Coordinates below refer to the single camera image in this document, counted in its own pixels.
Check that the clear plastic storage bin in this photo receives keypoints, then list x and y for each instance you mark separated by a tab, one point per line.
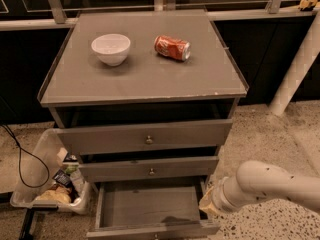
37	176

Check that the black stand base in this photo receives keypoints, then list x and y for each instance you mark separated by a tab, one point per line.
26	225

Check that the white ceramic bowl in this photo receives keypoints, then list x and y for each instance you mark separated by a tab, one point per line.
111	49

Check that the foam gripper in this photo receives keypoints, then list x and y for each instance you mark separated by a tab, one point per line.
218	196

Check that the grey top drawer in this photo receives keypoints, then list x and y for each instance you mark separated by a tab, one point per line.
145	137

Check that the grey bottom drawer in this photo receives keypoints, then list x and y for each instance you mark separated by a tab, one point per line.
158	209

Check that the white diagonal pole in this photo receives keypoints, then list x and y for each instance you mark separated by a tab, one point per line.
299	67

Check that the grey wooden drawer cabinet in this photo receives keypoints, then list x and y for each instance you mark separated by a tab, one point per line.
146	88

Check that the orange soda can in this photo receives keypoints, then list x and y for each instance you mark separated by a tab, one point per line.
172	47

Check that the plastic bottle green cap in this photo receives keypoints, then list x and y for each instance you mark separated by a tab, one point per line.
76	177

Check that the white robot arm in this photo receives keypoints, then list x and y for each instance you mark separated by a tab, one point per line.
256	182

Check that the dark blue snack packet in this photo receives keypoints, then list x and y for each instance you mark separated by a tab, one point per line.
62	178

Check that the yellow chip bag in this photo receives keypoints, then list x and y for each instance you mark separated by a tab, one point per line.
58	193

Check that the grey middle drawer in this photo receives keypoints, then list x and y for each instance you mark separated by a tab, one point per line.
148	169

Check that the grey drawer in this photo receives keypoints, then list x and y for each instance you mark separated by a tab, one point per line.
145	137
158	209
148	169

